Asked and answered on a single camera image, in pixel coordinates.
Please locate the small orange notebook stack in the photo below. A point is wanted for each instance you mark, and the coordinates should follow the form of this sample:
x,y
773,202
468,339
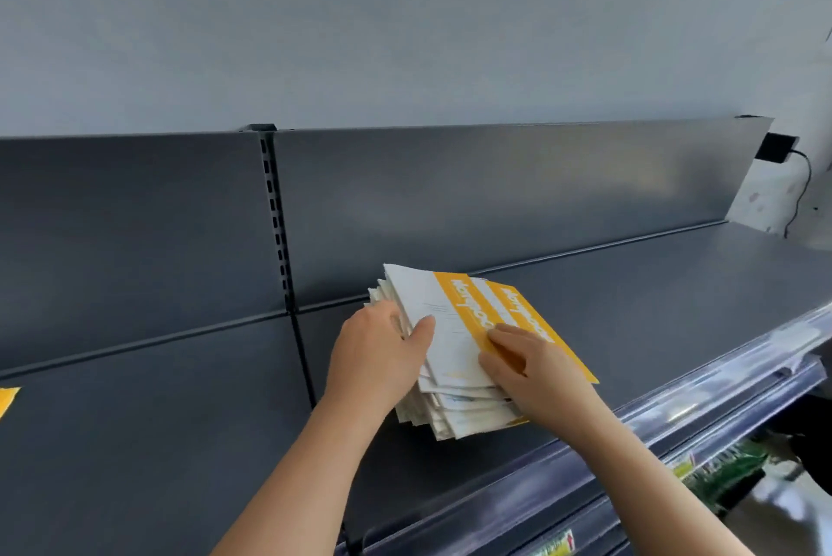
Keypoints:
x,y
6,399

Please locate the small yellow price tag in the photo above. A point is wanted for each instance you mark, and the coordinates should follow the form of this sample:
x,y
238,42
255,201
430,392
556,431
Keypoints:
x,y
684,466

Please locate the person's left forearm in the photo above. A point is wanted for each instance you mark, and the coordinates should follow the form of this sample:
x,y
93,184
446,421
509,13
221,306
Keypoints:
x,y
299,490

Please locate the person's right hand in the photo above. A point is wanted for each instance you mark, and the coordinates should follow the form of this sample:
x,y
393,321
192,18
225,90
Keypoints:
x,y
552,386

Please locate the yellow green price tag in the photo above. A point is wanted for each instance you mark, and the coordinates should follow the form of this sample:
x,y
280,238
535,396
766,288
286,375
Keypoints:
x,y
556,544

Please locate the slotted dark metal upright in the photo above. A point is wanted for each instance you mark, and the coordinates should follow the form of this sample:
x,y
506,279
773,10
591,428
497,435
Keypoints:
x,y
276,217

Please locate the dark grey back panel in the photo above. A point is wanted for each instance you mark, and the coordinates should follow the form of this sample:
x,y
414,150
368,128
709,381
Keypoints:
x,y
130,237
520,198

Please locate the clear plastic price rail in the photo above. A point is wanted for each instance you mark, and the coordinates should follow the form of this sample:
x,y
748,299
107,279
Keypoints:
x,y
715,386
747,406

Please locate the black wall adapter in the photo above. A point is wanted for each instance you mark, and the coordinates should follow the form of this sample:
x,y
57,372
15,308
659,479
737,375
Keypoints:
x,y
777,148

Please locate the pile of white notebooks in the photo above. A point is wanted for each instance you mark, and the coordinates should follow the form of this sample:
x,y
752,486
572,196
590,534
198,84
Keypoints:
x,y
455,354

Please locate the green snack packet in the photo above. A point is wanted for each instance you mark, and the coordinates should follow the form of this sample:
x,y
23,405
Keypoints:
x,y
728,474

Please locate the person's left hand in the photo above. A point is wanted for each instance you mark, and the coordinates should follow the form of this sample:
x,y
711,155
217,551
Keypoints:
x,y
374,367

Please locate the white floral patterned panel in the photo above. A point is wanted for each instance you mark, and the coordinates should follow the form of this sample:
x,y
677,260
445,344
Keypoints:
x,y
760,198

